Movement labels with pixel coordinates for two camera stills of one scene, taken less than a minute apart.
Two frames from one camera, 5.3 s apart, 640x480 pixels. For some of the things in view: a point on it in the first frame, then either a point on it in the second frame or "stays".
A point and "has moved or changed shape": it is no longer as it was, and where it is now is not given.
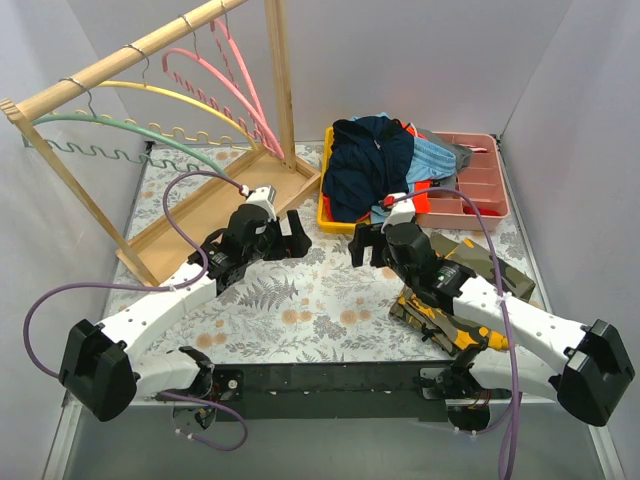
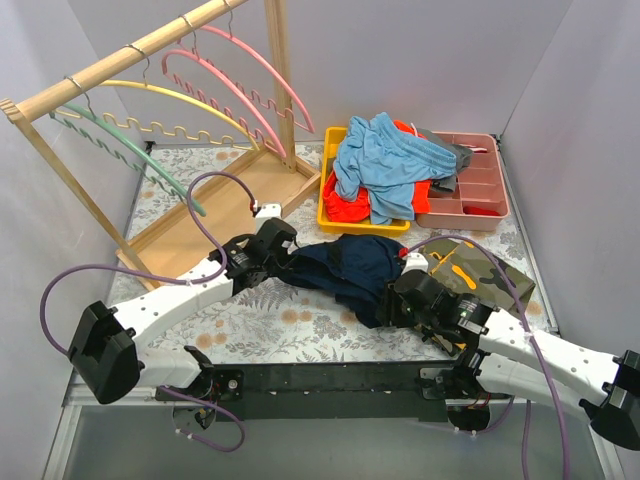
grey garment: (462, 156) stays
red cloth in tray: (481, 211) stays
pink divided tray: (483, 182) stays
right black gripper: (376, 245) -> (392, 307)
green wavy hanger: (122, 124) has moved or changed shape
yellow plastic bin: (324, 221) stays
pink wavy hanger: (225, 25) -> (237, 83)
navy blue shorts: (367, 163) -> (355, 269)
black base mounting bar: (332, 392) stays
